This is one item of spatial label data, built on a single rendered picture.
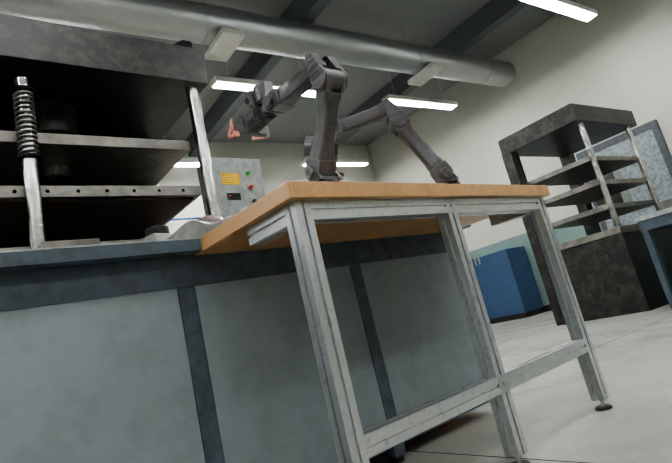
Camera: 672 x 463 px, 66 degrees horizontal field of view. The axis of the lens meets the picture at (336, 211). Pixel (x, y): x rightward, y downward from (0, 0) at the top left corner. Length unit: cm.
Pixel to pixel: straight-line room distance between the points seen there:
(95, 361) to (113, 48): 163
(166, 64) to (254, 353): 162
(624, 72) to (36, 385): 792
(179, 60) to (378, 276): 151
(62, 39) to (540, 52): 757
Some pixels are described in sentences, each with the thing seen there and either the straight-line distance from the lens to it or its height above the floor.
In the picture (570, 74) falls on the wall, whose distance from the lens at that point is 876.
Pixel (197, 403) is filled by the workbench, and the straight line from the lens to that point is 149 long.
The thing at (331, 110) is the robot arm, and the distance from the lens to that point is 150.
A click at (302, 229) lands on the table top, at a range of 115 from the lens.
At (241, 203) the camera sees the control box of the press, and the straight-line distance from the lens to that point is 275.
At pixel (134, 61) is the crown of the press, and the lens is 267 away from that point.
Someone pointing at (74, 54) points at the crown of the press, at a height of 186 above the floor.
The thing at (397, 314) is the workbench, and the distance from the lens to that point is 195.
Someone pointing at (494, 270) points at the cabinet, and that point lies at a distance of 882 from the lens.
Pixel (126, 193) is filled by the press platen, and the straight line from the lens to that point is 246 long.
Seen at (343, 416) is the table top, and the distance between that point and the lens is 114.
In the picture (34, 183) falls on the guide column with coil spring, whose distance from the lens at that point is 234.
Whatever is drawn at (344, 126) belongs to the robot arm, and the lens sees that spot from 195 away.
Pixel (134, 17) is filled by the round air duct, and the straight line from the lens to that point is 539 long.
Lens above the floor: 45
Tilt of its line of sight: 13 degrees up
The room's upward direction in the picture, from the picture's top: 14 degrees counter-clockwise
